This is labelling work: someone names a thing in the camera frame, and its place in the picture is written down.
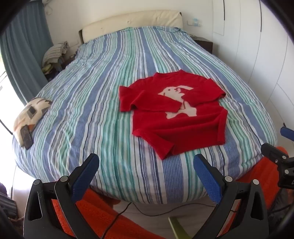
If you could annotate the black remote control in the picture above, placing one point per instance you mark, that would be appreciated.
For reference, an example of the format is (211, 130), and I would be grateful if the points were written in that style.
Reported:
(26, 136)

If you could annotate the dark wooden nightstand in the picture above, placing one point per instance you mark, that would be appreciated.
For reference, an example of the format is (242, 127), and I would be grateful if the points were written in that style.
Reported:
(204, 43)

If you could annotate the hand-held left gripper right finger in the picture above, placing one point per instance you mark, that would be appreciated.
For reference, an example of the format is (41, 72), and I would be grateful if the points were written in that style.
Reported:
(207, 179)

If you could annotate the yellow-green plastic object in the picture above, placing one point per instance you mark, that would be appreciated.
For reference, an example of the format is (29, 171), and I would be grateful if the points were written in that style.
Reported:
(179, 229)

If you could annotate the red sweater with white animal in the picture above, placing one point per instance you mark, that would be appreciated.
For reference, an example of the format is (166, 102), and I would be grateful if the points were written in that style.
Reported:
(160, 119)

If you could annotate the patterned beige cushion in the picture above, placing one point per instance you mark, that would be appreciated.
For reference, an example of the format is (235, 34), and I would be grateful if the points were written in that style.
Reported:
(29, 110)

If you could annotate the blue curtain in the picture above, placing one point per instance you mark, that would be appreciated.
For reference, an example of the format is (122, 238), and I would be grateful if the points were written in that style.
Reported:
(23, 46)

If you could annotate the striped blue green bed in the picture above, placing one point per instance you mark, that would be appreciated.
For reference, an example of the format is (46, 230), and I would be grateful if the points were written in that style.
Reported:
(91, 103)

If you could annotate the cream padded headboard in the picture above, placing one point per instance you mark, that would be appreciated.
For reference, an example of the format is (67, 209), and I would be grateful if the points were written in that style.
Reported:
(128, 23)

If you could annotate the pile of dark clothes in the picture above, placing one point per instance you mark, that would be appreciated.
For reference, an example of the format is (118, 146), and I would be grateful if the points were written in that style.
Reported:
(52, 67)

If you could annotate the orange rug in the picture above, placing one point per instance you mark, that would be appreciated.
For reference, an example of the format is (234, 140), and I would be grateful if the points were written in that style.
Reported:
(131, 228)

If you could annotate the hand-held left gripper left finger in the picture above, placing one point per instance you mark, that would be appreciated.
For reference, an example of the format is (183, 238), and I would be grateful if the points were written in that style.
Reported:
(85, 177)

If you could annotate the white wardrobe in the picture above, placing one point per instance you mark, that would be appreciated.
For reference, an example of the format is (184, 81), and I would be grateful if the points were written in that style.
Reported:
(259, 57)

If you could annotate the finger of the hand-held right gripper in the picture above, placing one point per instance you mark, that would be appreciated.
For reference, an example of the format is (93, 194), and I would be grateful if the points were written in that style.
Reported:
(287, 132)
(272, 151)

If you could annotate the white wall socket panel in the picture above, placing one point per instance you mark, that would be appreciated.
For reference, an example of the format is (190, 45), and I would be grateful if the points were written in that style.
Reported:
(193, 22)

